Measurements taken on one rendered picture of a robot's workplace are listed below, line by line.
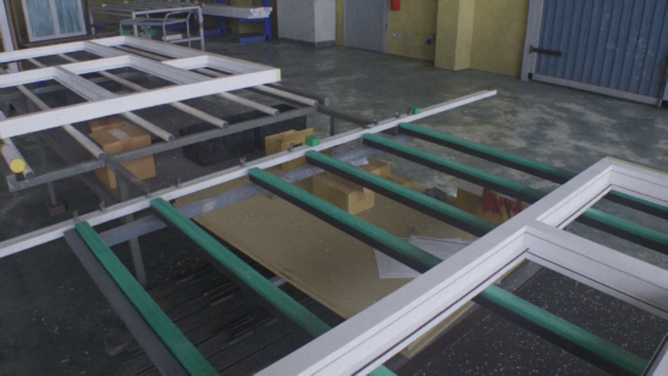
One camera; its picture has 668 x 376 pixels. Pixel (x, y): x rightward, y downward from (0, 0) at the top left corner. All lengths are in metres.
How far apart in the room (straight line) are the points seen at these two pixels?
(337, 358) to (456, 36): 7.12
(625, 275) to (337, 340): 0.63
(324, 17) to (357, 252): 8.46
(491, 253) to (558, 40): 6.34
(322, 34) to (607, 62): 5.23
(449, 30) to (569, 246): 6.78
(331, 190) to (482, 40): 6.34
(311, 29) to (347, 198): 8.14
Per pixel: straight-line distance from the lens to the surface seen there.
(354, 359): 0.84
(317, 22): 9.71
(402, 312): 0.89
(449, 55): 7.83
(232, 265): 1.13
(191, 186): 1.56
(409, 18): 8.79
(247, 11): 10.52
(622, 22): 6.99
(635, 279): 1.14
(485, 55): 7.95
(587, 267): 1.17
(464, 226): 1.35
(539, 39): 7.44
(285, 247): 1.61
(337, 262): 1.53
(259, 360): 1.66
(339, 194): 1.79
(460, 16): 7.72
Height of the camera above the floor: 1.48
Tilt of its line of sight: 25 degrees down
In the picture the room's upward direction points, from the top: straight up
